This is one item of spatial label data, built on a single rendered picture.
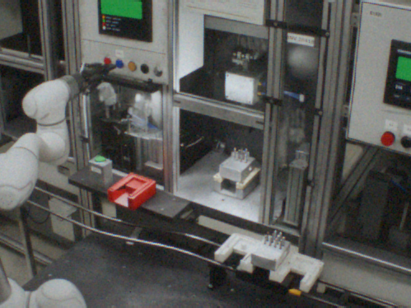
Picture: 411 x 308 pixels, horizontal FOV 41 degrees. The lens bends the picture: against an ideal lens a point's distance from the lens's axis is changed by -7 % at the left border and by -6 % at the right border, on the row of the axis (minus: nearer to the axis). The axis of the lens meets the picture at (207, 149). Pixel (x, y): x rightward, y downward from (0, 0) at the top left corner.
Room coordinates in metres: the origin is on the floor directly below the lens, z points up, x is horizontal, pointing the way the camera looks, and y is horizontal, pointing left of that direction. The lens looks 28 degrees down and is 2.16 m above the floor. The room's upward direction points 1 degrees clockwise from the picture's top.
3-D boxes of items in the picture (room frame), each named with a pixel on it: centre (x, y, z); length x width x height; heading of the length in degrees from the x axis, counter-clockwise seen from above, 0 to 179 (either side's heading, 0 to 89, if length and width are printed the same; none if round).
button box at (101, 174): (2.03, 0.43, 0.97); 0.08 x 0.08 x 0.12; 60
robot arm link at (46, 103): (1.72, 0.55, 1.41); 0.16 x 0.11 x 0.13; 150
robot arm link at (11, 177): (1.17, 0.49, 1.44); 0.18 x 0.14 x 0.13; 6
